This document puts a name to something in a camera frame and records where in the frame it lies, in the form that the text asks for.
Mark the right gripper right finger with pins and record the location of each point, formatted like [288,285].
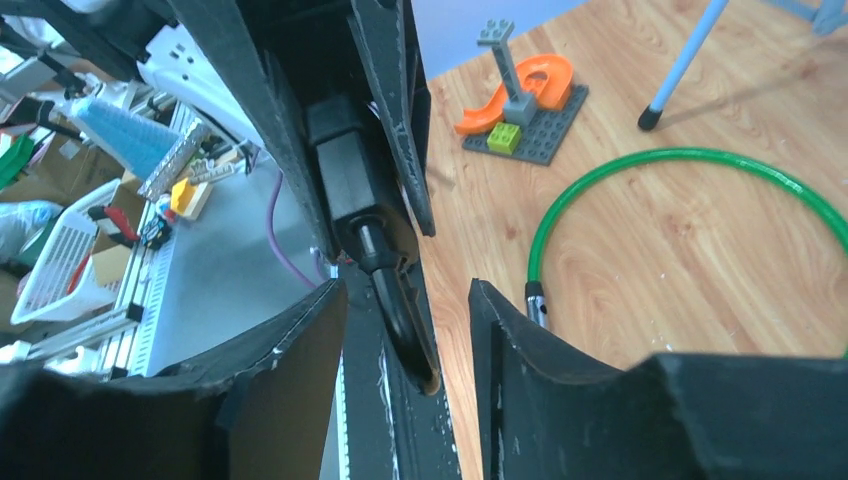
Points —
[547,410]

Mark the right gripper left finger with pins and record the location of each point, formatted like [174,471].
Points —
[254,407]

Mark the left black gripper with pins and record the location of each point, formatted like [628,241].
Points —
[289,62]

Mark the black padlock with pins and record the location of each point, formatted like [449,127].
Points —
[370,225]

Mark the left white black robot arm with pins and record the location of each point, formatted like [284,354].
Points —
[130,41]

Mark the orange grey brick toy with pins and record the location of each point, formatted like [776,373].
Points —
[530,113]

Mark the light blue music stand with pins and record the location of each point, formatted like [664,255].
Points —
[825,17]

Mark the green cable lock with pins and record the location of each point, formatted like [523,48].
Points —
[691,250]

